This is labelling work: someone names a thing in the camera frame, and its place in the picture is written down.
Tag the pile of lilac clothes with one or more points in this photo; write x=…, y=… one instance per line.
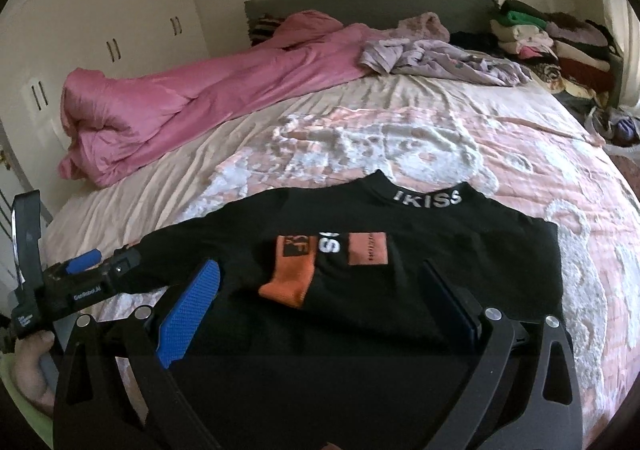
x=435, y=55

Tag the white curtain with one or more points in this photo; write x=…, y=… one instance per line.
x=617, y=20

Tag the pink duvet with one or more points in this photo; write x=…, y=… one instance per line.
x=200, y=95

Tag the black sweater with orange patches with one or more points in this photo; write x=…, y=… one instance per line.
x=400, y=290

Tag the person's left forearm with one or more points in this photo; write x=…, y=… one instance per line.
x=17, y=405

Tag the white wardrobe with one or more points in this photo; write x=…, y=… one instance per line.
x=100, y=5

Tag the striped pillow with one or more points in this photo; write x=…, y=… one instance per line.
x=265, y=28

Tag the grey-green headboard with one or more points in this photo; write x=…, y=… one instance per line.
x=375, y=0

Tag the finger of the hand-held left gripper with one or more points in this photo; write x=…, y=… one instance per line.
x=85, y=262
x=127, y=265

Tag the plastic bag of clothes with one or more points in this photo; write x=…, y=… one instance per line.
x=617, y=125

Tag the pink white textured blanket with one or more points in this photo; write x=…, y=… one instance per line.
x=500, y=155

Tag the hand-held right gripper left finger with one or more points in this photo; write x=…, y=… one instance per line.
x=192, y=310

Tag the stack of folded clothes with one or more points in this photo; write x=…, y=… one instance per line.
x=560, y=45

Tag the person's left hand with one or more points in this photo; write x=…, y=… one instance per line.
x=30, y=365

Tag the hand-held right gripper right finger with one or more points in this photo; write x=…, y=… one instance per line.
x=450, y=302

